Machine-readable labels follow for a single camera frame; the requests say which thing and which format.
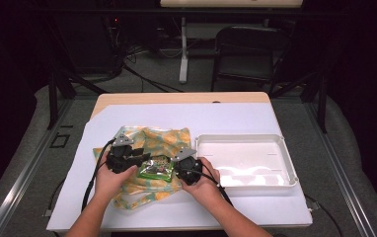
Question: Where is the black floor cable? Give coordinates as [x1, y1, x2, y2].
[123, 63, 185, 94]

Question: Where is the person's right hand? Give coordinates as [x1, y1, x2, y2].
[180, 157, 224, 205]

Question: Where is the black metal stand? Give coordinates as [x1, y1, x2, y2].
[46, 62, 109, 130]
[268, 65, 330, 134]

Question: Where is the black metal crossbar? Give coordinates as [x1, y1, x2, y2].
[38, 7, 342, 18]

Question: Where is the hand-held gripper cable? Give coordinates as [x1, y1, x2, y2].
[44, 137, 117, 218]
[183, 167, 234, 207]

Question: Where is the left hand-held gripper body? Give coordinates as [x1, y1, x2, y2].
[106, 132, 138, 175]

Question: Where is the aluminium rail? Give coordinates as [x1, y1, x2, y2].
[303, 98, 377, 237]
[0, 98, 76, 237]

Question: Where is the right hand-held gripper cable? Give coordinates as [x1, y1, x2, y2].
[183, 167, 234, 207]

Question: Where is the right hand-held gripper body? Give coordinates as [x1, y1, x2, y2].
[171, 146, 204, 186]

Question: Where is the black cable with grey plug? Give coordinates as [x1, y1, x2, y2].
[304, 194, 344, 237]

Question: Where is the white desk leg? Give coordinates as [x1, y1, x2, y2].
[178, 16, 190, 85]

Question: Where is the person's left hand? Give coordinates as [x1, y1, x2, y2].
[94, 161, 139, 202]

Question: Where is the orange print drawstring bag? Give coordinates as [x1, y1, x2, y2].
[92, 125, 192, 211]

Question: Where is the left hand-held gripper cable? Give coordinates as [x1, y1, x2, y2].
[44, 137, 117, 218]

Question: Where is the white plastic tray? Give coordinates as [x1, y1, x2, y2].
[194, 132, 300, 198]

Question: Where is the green snack packet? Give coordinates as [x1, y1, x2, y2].
[136, 154, 176, 183]

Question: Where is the black chair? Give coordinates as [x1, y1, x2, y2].
[210, 25, 293, 97]

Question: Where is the white table cover sheet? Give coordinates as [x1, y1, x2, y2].
[46, 102, 313, 231]

